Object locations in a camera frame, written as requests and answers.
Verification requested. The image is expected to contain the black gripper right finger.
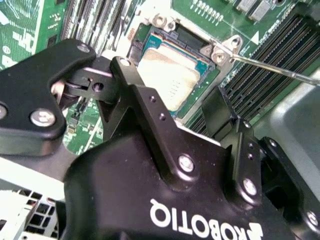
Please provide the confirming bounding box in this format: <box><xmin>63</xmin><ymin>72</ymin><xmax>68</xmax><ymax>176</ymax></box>
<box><xmin>201</xmin><ymin>86</ymin><xmax>320</xmax><ymax>233</ymax></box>

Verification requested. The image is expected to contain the silver CPU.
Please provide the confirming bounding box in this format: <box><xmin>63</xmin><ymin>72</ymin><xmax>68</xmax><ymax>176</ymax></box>
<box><xmin>136</xmin><ymin>33</ymin><xmax>213</xmax><ymax>118</ymax></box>

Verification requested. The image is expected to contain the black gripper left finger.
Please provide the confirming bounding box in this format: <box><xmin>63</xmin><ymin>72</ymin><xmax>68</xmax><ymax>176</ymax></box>
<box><xmin>0</xmin><ymin>38</ymin><xmax>196</xmax><ymax>193</ymax></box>

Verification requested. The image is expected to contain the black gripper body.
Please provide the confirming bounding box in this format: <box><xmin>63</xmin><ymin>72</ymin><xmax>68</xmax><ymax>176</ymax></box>
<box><xmin>59</xmin><ymin>112</ymin><xmax>320</xmax><ymax>240</ymax></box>

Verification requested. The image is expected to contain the wire locking lever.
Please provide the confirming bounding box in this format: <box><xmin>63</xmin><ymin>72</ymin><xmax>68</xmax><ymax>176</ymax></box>
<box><xmin>231</xmin><ymin>53</ymin><xmax>320</xmax><ymax>86</ymax></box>

